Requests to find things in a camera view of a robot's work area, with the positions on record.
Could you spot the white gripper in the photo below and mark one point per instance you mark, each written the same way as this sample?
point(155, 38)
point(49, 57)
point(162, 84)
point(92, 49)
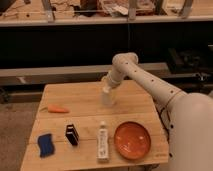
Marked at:
point(113, 79)

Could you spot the black eraser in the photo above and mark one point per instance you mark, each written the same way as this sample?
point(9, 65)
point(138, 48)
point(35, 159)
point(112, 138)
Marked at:
point(72, 134)

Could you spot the orange bowl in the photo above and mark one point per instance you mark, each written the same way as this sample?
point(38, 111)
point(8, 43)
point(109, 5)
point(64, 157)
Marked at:
point(132, 140)

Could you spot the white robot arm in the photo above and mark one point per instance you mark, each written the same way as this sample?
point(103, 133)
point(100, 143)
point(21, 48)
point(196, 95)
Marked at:
point(191, 114)

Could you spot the orange carrot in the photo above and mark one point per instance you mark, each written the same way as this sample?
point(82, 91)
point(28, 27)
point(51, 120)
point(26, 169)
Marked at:
point(55, 109)

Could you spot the wooden table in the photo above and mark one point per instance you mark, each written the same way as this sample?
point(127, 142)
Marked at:
point(83, 100)

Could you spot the white glue bottle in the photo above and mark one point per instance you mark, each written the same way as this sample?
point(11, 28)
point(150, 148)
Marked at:
point(102, 143)

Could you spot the blue sponge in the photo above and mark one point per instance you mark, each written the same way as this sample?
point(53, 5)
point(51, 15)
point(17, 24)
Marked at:
point(45, 145)

